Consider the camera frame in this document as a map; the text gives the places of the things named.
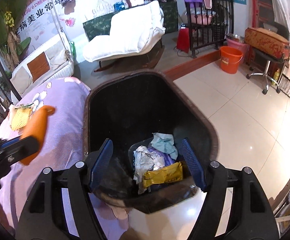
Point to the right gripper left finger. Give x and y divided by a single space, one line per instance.
43 215

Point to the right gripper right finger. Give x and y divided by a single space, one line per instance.
251 216

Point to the orange plastic bottle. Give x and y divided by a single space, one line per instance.
36 128

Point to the yellow snack bag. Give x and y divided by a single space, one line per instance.
168 174

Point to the purple plastic bag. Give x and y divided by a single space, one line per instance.
167 159

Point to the dark brown trash bin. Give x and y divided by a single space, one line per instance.
128 110

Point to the purple floral bed sheet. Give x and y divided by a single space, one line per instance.
62 148

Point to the orange brown cushion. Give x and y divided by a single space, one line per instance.
38 66

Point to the white wicker swing sofa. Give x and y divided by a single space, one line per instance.
49 61

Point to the large banana plant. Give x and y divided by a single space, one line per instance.
11 12

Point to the chrome swivel stool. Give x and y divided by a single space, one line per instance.
265 73

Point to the green patterned cabinet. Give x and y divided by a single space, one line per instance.
101 25

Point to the orange plastic bucket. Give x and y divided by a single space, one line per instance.
230 59

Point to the pink plastic basin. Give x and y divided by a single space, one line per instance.
237 42

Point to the red patterned suitcase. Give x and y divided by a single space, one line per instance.
268 42

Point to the white padded rocking chair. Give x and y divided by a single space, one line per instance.
133 32

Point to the red electric heater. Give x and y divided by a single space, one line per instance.
183 39

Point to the black metal railing rack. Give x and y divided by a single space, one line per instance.
209 27

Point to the red ladder shelf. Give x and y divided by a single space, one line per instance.
262 12

